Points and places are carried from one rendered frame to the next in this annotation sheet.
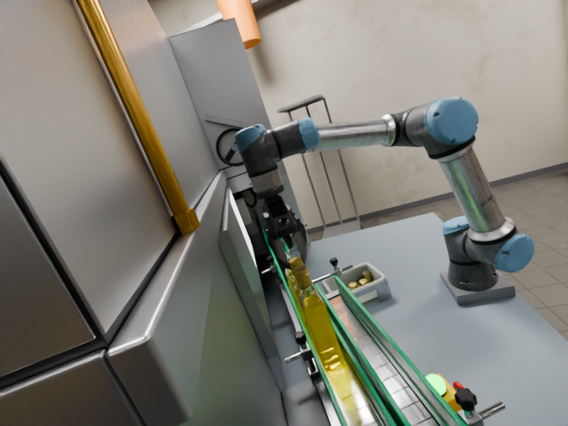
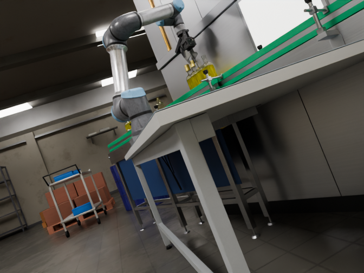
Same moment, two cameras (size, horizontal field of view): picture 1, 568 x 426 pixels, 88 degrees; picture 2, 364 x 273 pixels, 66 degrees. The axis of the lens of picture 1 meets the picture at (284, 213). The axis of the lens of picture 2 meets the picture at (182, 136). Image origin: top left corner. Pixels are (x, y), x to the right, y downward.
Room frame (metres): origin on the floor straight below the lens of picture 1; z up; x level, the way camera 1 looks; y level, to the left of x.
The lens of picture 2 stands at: (2.17, -1.12, 0.66)
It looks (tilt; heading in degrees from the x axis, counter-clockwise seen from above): 2 degrees up; 150
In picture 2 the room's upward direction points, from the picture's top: 22 degrees counter-clockwise
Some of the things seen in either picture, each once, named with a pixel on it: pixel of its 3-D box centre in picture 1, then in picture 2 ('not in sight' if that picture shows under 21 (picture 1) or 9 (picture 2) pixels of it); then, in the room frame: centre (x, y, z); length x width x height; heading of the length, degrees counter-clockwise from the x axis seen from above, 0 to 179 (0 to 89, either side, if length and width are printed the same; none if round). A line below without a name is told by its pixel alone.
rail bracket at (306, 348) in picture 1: (299, 359); not in sight; (0.61, 0.08, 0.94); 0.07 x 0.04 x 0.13; 96
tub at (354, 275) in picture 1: (354, 287); not in sight; (1.07, -0.17, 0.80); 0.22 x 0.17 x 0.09; 96
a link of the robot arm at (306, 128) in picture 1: (293, 138); (166, 18); (0.75, -0.08, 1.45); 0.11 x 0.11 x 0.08; 6
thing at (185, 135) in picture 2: not in sight; (176, 215); (0.89, -0.57, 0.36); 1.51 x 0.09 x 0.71; 165
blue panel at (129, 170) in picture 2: not in sight; (170, 166); (0.07, -0.10, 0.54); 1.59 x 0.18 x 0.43; 6
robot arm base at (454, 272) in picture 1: (469, 266); (143, 123); (0.90, -0.55, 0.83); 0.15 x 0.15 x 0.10
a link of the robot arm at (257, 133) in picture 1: (257, 150); (175, 19); (0.72, 0.01, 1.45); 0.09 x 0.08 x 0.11; 96
